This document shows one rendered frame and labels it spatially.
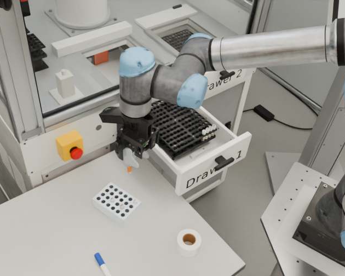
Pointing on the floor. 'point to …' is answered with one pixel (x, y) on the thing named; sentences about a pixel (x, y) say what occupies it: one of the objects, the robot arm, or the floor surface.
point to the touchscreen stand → (318, 140)
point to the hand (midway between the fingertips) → (127, 160)
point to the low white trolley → (102, 229)
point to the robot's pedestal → (308, 192)
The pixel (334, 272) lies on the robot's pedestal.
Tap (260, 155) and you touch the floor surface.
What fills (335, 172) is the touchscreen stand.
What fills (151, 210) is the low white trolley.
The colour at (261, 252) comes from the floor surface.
